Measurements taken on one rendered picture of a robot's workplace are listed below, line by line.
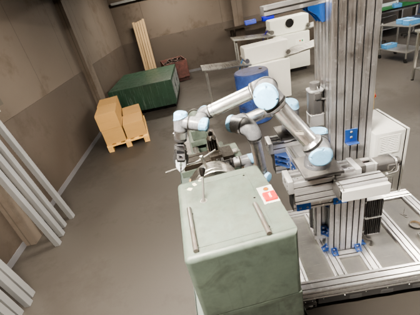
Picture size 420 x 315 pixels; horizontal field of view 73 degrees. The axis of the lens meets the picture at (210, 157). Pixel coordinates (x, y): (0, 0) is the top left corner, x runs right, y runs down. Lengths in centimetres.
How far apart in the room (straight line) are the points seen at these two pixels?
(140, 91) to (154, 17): 362
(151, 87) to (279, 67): 291
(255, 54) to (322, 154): 438
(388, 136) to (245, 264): 119
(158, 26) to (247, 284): 921
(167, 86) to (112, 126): 197
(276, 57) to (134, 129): 300
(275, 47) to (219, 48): 443
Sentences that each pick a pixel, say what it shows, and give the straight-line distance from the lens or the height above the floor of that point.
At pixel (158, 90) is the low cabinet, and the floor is 46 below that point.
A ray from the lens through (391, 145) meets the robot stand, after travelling 205.
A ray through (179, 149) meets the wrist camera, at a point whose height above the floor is 144.
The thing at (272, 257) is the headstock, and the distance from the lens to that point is 129.
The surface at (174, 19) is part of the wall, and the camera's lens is 995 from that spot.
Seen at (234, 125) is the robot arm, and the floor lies 140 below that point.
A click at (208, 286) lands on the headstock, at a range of 134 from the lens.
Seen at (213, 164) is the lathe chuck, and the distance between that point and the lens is 176.
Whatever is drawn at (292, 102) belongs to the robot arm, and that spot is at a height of 139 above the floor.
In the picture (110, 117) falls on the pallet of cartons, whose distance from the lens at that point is 536.
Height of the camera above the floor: 214
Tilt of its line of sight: 29 degrees down
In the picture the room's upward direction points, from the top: 13 degrees counter-clockwise
